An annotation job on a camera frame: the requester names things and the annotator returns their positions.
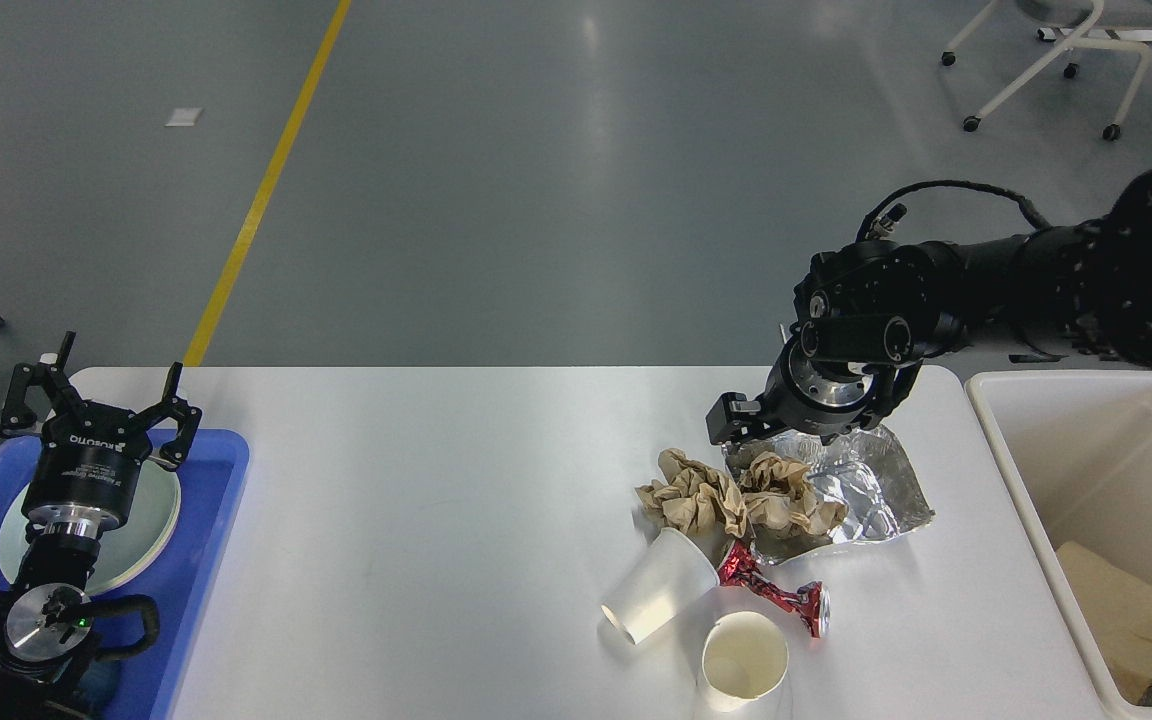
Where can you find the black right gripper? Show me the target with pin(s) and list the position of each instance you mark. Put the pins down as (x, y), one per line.
(825, 401)

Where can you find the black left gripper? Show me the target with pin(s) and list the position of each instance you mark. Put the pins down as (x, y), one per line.
(86, 480)

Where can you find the brown paper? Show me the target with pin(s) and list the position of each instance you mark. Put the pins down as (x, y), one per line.
(693, 498)
(777, 496)

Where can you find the light green plate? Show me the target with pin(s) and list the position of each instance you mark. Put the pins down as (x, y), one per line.
(127, 551)

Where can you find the brown paper bag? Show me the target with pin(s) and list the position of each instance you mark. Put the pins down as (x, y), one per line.
(1118, 609)

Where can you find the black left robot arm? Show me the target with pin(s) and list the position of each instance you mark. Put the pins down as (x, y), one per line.
(53, 633)

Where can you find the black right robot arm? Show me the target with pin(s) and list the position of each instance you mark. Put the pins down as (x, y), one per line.
(869, 314)

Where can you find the blue plastic tray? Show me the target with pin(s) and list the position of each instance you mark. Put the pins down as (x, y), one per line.
(212, 482)

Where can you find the silver foil bag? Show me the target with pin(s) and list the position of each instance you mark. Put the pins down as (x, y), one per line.
(868, 470)

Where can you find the red foil wrapper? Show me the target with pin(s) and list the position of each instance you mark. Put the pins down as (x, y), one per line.
(810, 602)

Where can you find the tipped white paper cup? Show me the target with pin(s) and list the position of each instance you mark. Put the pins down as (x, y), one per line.
(671, 575)

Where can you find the upright white paper cup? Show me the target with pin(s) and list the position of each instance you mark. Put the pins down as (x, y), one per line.
(744, 663)

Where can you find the white plastic bin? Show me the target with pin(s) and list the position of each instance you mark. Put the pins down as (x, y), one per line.
(1075, 450)

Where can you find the white office chair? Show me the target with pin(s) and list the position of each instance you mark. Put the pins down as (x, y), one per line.
(1082, 25)

